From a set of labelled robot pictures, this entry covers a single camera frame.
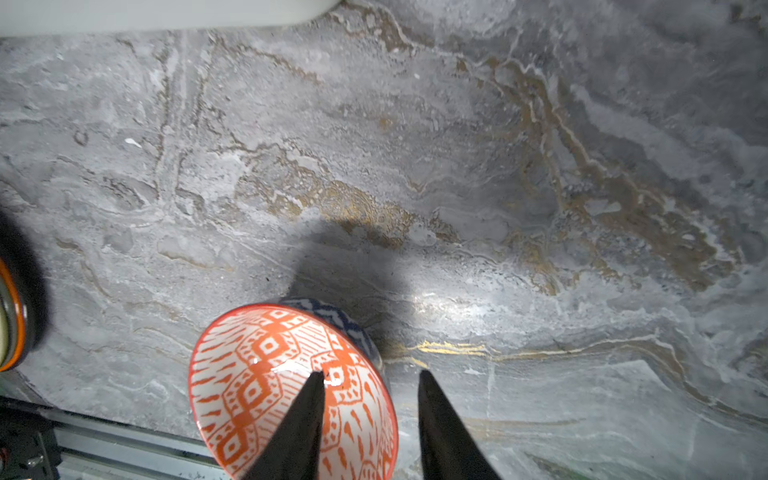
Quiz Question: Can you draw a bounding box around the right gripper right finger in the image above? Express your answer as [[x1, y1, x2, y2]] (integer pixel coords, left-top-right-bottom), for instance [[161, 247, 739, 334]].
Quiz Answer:
[[418, 370, 500, 480]]

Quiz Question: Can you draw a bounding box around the lavender bowl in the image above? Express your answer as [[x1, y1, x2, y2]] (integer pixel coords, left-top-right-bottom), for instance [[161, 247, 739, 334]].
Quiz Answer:
[[278, 297, 385, 377]]

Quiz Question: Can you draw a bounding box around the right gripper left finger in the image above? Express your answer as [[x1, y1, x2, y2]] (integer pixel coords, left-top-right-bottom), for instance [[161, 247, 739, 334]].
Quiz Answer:
[[243, 371, 325, 480]]

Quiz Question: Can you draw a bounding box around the red patterned bowl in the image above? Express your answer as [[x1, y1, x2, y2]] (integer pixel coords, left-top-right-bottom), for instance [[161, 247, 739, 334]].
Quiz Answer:
[[188, 301, 399, 479]]

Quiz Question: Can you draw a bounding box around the white plastic bin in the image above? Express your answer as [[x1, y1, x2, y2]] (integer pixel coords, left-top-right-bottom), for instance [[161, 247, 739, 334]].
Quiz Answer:
[[1, 0, 339, 38]]

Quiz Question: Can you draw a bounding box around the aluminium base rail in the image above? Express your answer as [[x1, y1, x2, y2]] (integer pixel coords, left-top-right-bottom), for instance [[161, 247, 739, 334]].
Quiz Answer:
[[1, 397, 228, 479]]

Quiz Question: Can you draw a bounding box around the yellow-brown ceramic plate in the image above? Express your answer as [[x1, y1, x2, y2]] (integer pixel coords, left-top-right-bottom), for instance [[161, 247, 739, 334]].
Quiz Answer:
[[1, 256, 34, 372]]

